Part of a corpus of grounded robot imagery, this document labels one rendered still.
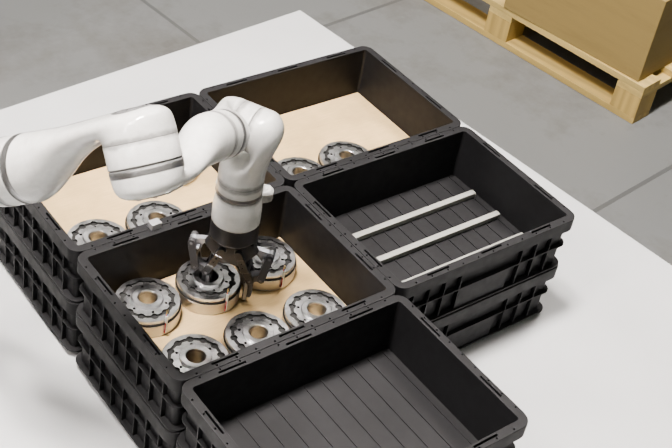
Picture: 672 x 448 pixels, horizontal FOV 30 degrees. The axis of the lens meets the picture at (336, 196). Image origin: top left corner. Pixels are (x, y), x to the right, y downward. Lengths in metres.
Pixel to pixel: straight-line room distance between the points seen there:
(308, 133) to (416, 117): 0.21
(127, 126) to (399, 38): 2.98
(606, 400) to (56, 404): 0.91
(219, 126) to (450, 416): 0.58
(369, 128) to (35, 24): 2.00
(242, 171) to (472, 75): 2.54
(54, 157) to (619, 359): 1.14
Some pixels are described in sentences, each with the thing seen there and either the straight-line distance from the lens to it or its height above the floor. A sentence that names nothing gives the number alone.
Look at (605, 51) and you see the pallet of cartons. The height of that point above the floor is 0.19.
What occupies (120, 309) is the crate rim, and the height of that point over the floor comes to 0.93.
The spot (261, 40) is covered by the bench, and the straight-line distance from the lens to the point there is 2.91.
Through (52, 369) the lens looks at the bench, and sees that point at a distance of 2.07.
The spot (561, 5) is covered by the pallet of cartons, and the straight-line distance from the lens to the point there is 4.30.
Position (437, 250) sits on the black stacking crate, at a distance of 2.19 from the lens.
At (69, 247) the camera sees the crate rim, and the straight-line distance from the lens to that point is 1.94.
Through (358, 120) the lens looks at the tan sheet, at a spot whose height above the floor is 0.83.
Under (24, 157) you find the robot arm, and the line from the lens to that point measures 1.60.
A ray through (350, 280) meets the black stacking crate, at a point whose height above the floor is 0.88.
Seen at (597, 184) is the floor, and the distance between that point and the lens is 3.94.
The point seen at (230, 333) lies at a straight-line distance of 1.91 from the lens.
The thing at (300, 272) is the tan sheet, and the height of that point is 0.83.
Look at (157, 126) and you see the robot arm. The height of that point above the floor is 1.34.
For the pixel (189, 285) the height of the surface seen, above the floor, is 0.86.
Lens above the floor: 2.20
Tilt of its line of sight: 38 degrees down
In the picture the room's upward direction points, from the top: 11 degrees clockwise
